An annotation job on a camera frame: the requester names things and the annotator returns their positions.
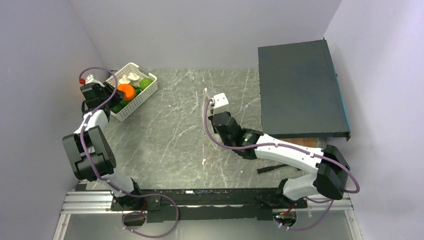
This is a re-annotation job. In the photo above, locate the orange carrot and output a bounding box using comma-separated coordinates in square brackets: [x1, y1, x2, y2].
[117, 84, 136, 101]

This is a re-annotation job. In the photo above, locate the clear zip top bag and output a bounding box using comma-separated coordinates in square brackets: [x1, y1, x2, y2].
[201, 88, 223, 149]

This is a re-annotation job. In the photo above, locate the green lettuce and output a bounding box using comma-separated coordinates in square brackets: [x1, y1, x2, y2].
[111, 100, 130, 114]

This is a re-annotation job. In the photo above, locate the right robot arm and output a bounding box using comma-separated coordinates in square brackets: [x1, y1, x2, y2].
[207, 112, 350, 208]

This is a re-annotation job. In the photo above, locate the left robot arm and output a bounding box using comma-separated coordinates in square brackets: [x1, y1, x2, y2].
[62, 80, 145, 210]

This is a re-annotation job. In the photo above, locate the white mushroom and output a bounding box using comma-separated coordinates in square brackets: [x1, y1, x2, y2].
[118, 74, 131, 85]
[127, 72, 140, 82]

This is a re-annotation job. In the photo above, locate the white perforated plastic basket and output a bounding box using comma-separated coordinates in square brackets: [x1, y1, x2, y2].
[107, 62, 158, 122]

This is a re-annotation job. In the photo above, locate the black tool on table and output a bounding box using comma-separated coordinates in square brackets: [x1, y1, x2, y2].
[256, 164, 289, 174]

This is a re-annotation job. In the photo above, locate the green lime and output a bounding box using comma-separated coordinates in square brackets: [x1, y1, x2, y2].
[139, 77, 153, 91]

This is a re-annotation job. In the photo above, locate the dark green metal box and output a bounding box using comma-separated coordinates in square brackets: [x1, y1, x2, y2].
[257, 38, 351, 140]

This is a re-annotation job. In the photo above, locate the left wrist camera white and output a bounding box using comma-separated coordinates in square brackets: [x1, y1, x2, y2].
[78, 74, 103, 86]

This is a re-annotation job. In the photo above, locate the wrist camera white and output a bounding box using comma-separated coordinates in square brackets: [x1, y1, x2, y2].
[212, 92, 229, 112]
[78, 74, 103, 86]

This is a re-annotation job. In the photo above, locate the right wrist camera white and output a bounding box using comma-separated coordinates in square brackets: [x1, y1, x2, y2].
[212, 92, 229, 112]

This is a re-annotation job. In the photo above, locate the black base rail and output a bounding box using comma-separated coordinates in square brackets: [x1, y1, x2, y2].
[110, 188, 309, 223]

